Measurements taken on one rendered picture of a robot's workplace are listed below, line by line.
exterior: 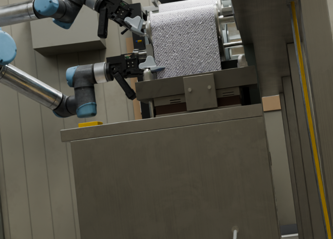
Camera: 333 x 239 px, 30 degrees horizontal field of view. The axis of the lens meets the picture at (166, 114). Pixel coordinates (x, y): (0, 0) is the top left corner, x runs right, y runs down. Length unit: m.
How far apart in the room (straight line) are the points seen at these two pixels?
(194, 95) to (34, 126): 3.95
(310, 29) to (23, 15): 1.22
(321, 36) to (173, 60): 0.90
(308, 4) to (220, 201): 0.75
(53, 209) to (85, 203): 3.78
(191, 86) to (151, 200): 0.39
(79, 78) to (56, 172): 3.55
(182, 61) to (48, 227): 3.80
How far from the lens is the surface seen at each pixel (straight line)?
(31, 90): 2.32
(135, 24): 2.33
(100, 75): 2.28
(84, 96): 2.29
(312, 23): 1.48
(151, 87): 2.06
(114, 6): 2.36
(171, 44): 2.27
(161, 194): 1.99
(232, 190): 1.96
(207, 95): 2.01
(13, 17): 2.38
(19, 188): 5.89
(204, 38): 2.26
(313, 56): 1.46
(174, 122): 1.98
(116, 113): 5.73
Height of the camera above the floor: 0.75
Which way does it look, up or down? 5 degrees up
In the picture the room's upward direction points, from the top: 7 degrees counter-clockwise
